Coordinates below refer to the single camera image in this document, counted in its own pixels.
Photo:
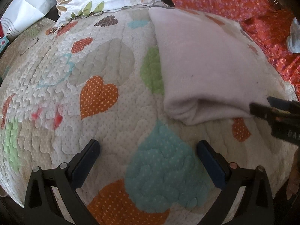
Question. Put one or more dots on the white paper bag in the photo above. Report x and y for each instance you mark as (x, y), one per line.
(25, 9)

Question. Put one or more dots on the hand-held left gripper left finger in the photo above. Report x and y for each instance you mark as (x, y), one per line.
(85, 163)

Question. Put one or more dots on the grey sock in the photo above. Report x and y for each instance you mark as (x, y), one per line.
(294, 35)

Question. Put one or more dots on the heart-print quilted blanket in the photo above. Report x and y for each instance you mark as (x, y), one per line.
(105, 131)

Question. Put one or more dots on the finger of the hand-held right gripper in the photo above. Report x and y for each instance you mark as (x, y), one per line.
(261, 111)
(277, 100)

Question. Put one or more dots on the pale pink knit garment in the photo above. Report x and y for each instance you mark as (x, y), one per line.
(206, 63)

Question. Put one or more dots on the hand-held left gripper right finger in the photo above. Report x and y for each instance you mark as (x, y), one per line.
(212, 166)

